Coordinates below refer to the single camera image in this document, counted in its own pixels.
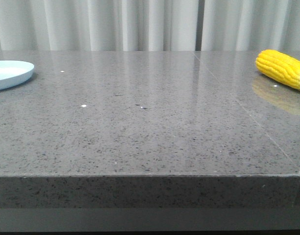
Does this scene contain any yellow corn cob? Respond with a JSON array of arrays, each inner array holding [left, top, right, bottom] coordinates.
[[255, 49, 300, 90]]

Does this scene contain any light blue round plate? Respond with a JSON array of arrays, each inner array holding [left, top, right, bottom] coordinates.
[[0, 60, 35, 90]]

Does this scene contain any grey pleated curtain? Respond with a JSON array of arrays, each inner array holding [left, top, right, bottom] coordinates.
[[0, 0, 300, 51]]

